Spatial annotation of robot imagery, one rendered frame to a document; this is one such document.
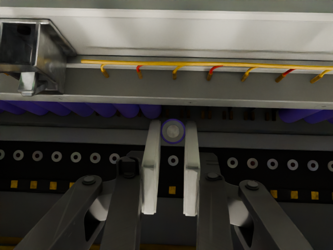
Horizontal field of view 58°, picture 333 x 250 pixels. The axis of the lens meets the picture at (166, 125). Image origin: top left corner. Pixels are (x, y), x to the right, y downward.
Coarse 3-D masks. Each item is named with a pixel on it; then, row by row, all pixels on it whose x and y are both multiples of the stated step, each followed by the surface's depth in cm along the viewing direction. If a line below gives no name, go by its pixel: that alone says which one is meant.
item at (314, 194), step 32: (0, 160) 32; (32, 160) 32; (64, 160) 32; (160, 160) 31; (224, 160) 31; (288, 160) 31; (320, 160) 31; (64, 192) 31; (160, 192) 31; (288, 192) 30; (320, 192) 30
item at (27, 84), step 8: (0, 64) 12; (8, 64) 12; (16, 64) 13; (24, 64) 13; (0, 72) 12; (8, 72) 12; (24, 72) 15; (32, 72) 15; (24, 80) 15; (32, 80) 15; (24, 88) 15; (32, 88) 15
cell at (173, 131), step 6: (168, 120) 21; (174, 120) 21; (162, 126) 21; (168, 126) 21; (174, 126) 21; (180, 126) 21; (162, 132) 21; (168, 132) 21; (174, 132) 21; (180, 132) 21; (168, 138) 21; (174, 138) 21; (180, 138) 21
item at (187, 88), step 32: (128, 64) 17; (160, 64) 16; (192, 64) 16; (224, 64) 16; (256, 64) 16; (288, 64) 16; (0, 96) 19; (32, 96) 19; (64, 96) 18; (96, 96) 18; (128, 96) 18; (160, 96) 18; (192, 96) 18; (224, 96) 18; (256, 96) 18; (288, 96) 18; (320, 96) 18
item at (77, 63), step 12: (72, 60) 18; (108, 60) 18; (120, 60) 18; (132, 60) 18; (144, 60) 18; (156, 60) 18; (168, 60) 18; (180, 60) 18; (192, 60) 18; (204, 60) 18; (216, 60) 18; (228, 60) 18; (240, 60) 18; (252, 60) 18; (264, 60) 18; (276, 60) 18; (288, 60) 18; (300, 60) 18; (276, 72) 18; (300, 72) 18; (312, 72) 18
